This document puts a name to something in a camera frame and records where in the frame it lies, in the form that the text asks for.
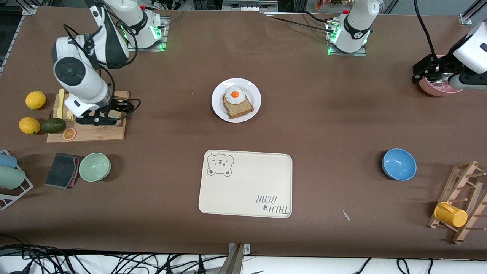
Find yellow mug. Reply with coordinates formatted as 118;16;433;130
434;202;468;228

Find brown bread slice under egg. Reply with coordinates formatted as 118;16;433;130
223;92;254;119

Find wooden mug rack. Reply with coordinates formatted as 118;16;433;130
428;161;487;244

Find grey metal box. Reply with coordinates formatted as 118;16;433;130
223;0;278;12

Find pale green bowl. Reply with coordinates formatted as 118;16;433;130
79;153;111;182

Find blue bowl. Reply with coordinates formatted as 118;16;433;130
382;148;417;181

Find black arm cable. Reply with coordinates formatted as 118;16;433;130
63;8;141;115
414;0;438;61

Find pale green cup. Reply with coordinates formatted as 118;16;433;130
0;166;26;190

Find yellow lemon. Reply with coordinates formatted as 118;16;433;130
25;91;47;110
19;117;41;135

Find toy fried egg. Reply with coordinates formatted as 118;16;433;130
225;86;246;105

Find white wire cup rack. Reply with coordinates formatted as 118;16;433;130
0;150;34;210

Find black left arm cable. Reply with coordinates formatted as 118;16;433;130
414;0;438;61

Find cream tray with bear print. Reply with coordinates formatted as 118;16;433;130
198;150;293;219

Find pink ribbed bowl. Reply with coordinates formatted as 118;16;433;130
419;55;465;96

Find white round plate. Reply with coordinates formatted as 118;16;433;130
212;78;262;123

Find wooden cutting board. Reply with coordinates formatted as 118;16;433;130
46;91;129;143

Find dark grey folded cloth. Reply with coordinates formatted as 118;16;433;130
45;153;82;189

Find light blue cup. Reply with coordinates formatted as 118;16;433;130
0;153;18;169

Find black cable on table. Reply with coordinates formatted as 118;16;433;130
266;13;331;34

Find dark green avocado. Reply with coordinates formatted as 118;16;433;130
41;118;66;134

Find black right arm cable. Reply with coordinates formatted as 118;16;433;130
63;8;141;115

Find black cable bundle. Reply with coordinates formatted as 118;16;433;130
0;236;229;274

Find grey metal table bracket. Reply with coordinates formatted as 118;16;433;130
219;243;251;274

